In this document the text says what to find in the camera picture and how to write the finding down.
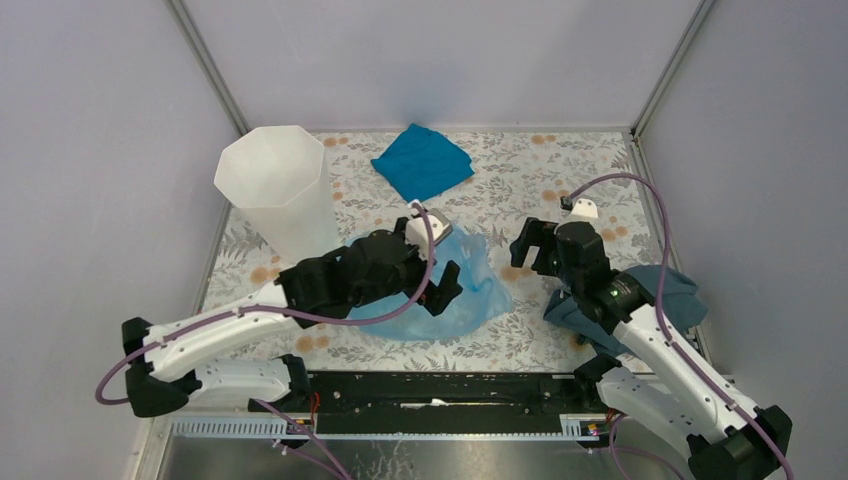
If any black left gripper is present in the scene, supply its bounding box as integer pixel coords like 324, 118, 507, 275
355, 218, 463, 314

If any blue plastic trash bag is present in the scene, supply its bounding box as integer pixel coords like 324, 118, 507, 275
341, 228, 515, 343

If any white plastic trash bin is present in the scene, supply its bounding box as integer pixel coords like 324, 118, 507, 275
214, 125, 341, 263

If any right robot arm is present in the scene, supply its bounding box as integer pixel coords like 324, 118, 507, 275
510, 217, 792, 479

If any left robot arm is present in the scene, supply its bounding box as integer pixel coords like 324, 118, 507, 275
121, 211, 462, 418

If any floral patterned table mat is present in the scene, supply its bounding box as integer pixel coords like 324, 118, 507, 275
201, 131, 660, 372

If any bright blue folded cloth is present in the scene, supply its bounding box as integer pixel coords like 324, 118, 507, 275
371, 124, 474, 202

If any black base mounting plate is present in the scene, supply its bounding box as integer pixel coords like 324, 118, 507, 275
271, 371, 613, 423

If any grey-blue crumpled cloth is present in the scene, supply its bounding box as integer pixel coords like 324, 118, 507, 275
544, 264, 709, 359

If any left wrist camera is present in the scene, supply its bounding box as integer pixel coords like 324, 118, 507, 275
404, 209, 453, 260

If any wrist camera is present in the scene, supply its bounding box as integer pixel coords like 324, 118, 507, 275
404, 209, 453, 260
560, 196, 599, 224

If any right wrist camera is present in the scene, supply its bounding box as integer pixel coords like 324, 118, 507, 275
560, 196, 599, 224

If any aluminium rail front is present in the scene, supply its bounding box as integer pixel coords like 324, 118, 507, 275
171, 410, 608, 442

